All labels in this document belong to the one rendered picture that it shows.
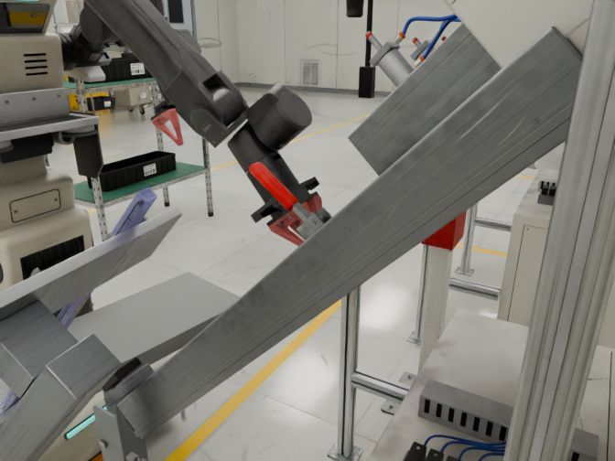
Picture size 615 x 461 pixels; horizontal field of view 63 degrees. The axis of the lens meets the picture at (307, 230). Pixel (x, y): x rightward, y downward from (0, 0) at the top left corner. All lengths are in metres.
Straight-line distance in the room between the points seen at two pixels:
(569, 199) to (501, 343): 0.83
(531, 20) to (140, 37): 0.50
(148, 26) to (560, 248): 0.56
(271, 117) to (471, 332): 0.69
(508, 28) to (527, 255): 1.62
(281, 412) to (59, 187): 1.03
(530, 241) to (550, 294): 1.59
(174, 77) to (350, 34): 9.52
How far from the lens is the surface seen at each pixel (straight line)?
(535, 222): 1.92
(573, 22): 0.38
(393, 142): 0.44
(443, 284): 1.62
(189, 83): 0.70
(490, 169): 0.38
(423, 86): 0.42
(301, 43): 10.71
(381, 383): 1.46
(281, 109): 0.65
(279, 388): 1.93
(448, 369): 1.04
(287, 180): 0.70
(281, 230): 0.71
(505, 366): 1.08
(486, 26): 0.39
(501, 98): 0.37
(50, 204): 1.36
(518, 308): 2.07
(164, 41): 0.72
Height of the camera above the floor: 1.23
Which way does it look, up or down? 22 degrees down
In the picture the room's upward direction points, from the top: straight up
